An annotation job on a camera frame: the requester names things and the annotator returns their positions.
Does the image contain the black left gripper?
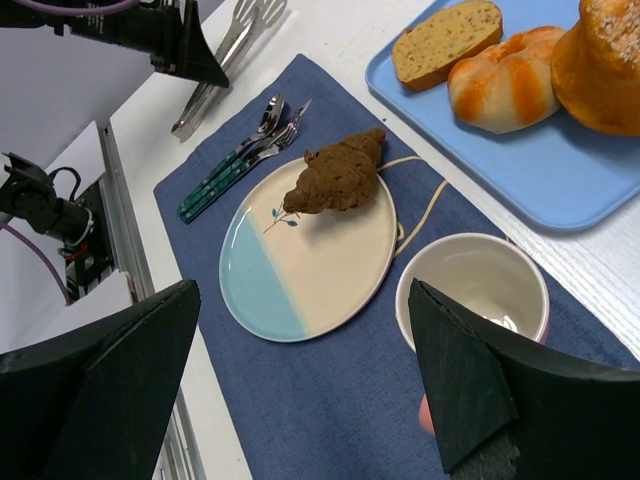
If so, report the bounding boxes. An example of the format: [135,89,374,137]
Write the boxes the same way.
[1,1,230,88]

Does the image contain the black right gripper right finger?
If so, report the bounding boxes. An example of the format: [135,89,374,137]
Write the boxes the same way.
[408,280,639,479]

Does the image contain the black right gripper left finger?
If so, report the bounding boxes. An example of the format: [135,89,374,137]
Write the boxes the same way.
[1,280,201,479]

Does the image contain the stainless steel tongs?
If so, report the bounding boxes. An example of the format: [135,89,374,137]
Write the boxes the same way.
[171,0,288,142]

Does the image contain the brown chocolate croissant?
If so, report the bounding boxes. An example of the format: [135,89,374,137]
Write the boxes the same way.
[283,127,386,214]

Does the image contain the yellow bread slice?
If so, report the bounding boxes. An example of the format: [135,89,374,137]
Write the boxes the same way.
[391,1,503,92]

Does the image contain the pink mug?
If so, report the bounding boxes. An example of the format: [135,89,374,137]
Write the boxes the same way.
[394,232,551,439]

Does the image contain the blue cloth placemat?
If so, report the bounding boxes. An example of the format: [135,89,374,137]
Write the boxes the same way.
[152,53,640,480]

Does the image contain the cream and blue plate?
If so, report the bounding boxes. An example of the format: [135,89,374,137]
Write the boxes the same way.
[219,159,397,343]

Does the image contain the light blue tray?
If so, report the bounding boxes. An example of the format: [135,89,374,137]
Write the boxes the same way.
[364,0,640,233]

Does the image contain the orange striped round bun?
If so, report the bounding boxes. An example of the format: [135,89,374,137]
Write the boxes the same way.
[447,26,565,134]

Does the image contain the sugar-topped tall orange bun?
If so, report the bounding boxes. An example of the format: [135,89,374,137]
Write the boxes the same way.
[551,1,639,137]

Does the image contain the spoon with green handle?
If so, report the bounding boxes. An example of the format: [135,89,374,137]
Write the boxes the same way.
[177,93,285,217]

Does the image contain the knife with green handle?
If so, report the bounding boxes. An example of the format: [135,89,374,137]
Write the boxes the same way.
[177,99,312,224]

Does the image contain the fork with green handle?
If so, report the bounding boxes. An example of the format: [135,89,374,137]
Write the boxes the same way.
[179,124,298,224]

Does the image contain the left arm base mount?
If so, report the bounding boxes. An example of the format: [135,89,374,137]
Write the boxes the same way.
[61,181,115,303]

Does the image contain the aluminium frame rail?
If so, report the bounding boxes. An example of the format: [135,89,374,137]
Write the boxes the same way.
[98,124,155,300]

